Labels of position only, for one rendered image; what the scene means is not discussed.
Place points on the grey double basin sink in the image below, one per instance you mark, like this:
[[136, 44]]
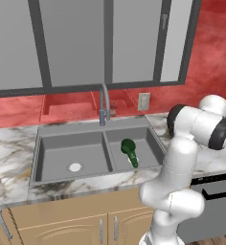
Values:
[[86, 153]]

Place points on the grey dishwasher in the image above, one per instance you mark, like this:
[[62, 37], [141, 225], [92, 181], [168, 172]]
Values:
[[214, 204]]

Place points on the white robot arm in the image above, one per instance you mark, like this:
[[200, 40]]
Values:
[[178, 166]]

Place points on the grey sink tap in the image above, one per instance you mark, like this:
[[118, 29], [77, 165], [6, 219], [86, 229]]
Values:
[[103, 105]]

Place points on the white wall socket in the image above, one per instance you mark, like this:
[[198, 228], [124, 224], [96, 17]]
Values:
[[144, 101]]

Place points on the grey framed window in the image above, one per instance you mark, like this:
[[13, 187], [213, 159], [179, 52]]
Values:
[[86, 41]]

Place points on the green bottle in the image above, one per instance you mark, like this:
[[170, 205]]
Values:
[[130, 151]]

